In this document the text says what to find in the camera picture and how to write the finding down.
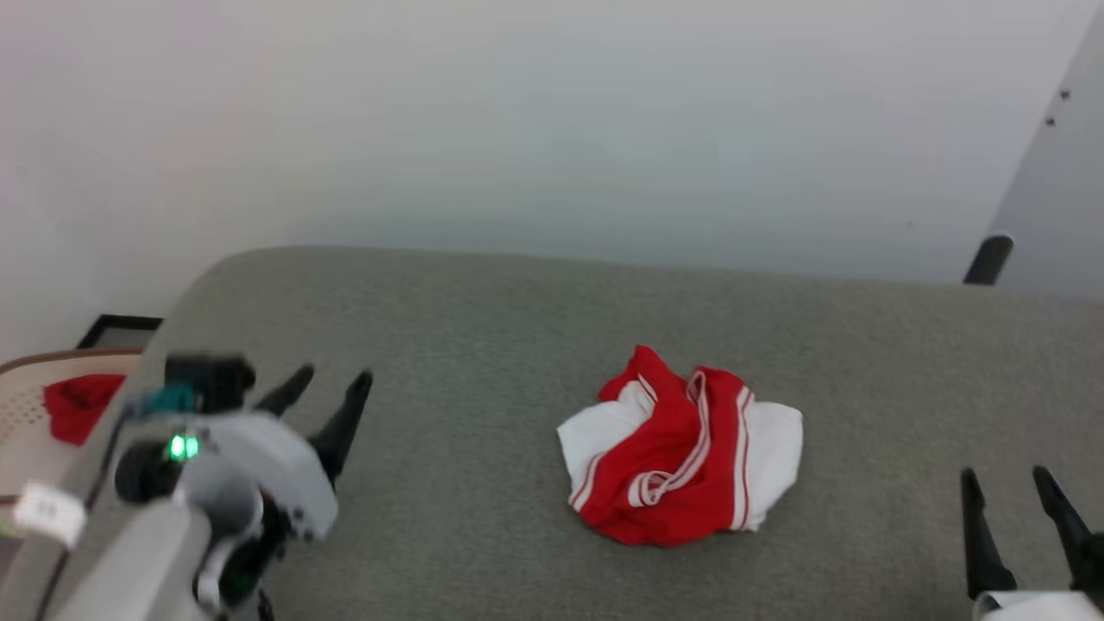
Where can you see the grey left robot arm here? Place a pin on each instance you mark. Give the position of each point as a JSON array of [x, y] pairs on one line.
[[142, 561]]

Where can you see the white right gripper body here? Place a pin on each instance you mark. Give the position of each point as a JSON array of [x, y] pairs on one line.
[[1044, 608]]

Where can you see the beige laundry basket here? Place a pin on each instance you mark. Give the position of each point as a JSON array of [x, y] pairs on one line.
[[21, 448]]

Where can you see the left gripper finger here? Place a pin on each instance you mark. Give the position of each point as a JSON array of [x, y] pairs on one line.
[[349, 423], [289, 392]]

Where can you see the black rectangular frame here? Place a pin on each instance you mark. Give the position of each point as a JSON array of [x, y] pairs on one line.
[[121, 321]]

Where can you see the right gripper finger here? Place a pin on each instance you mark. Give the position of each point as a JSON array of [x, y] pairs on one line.
[[1078, 543], [981, 552]]

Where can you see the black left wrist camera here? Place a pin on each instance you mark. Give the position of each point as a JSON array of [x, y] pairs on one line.
[[211, 381]]

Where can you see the red and white jersey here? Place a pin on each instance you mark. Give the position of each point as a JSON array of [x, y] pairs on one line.
[[677, 448]]

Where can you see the red cloth in basket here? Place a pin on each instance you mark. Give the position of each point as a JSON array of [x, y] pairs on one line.
[[79, 405]]

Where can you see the grey door panel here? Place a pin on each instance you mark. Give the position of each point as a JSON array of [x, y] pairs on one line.
[[1065, 216]]

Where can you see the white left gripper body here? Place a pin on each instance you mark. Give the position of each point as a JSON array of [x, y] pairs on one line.
[[267, 457]]

